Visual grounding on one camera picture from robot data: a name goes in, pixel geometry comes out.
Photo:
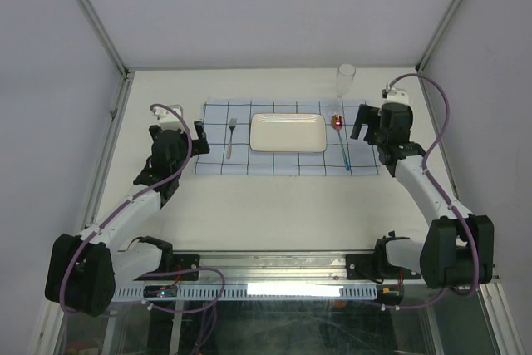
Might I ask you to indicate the blue checkered cloth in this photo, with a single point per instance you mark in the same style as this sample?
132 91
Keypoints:
216 115

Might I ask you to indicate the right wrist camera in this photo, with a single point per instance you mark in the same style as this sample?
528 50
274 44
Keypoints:
390 94

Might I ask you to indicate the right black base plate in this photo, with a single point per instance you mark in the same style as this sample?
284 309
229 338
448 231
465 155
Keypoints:
359 267

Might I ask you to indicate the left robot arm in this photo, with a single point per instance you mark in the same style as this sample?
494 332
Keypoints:
86 269

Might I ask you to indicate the white slotted cable duct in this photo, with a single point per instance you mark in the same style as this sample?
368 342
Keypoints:
250 291

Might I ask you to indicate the aluminium frame post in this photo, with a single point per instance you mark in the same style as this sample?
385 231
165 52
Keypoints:
441 28
102 35

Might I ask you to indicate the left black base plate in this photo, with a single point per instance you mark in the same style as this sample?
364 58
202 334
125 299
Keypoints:
177 262

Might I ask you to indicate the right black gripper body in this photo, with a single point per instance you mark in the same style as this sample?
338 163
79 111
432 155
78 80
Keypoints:
384 141

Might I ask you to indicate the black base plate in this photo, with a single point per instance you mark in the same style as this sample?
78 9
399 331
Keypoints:
177 262
359 267

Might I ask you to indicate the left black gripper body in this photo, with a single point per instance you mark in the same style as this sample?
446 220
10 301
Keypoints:
184 146

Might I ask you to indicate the left aluminium frame post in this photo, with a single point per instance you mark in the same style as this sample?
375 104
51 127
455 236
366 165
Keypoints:
102 35

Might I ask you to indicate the silver fork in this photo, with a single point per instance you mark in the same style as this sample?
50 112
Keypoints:
232 126

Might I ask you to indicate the right aluminium frame post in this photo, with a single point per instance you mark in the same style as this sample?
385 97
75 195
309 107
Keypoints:
441 28

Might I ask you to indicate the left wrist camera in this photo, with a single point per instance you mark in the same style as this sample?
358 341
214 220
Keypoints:
165 119

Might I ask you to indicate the white rectangular plate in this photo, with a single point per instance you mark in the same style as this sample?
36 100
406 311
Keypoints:
288 133

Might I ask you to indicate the spoon with blue handle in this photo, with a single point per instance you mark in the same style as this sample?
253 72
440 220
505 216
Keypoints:
337 125

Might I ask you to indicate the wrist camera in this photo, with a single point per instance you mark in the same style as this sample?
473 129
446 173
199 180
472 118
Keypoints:
165 119
390 94

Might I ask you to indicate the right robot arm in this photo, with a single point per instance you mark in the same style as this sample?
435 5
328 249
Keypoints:
458 249

